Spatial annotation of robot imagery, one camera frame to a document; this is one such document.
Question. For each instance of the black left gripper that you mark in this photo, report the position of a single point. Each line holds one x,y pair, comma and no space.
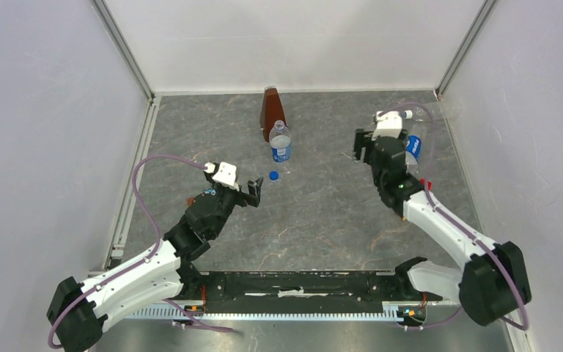
253,197

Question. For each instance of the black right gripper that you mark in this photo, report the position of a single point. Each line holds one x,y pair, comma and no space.
363,139

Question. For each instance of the Pepsi bottle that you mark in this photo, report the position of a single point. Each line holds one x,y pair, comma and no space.
415,146
280,142

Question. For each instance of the clear unlabelled plastic bottle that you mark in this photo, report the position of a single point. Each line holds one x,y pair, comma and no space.
432,112

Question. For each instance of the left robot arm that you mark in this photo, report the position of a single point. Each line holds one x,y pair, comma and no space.
80,312

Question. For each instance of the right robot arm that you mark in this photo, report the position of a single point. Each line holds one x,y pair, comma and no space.
490,281

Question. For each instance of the red toy block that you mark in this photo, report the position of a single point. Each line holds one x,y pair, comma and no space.
426,183

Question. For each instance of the brown wooden metronome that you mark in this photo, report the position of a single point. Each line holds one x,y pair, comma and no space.
271,111

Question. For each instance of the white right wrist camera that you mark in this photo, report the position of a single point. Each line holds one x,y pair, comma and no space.
387,124

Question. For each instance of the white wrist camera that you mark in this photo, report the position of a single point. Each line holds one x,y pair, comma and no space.
223,174
387,124

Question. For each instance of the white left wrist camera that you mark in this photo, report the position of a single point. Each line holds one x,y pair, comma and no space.
223,174

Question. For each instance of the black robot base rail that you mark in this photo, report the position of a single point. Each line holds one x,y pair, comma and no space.
303,295

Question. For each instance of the aluminium frame post right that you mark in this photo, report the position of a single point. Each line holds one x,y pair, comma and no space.
465,46

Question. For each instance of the aluminium frame post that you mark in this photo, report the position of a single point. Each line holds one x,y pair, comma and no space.
117,37
465,46

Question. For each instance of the aluminium frame post left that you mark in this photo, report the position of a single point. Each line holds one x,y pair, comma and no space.
117,37

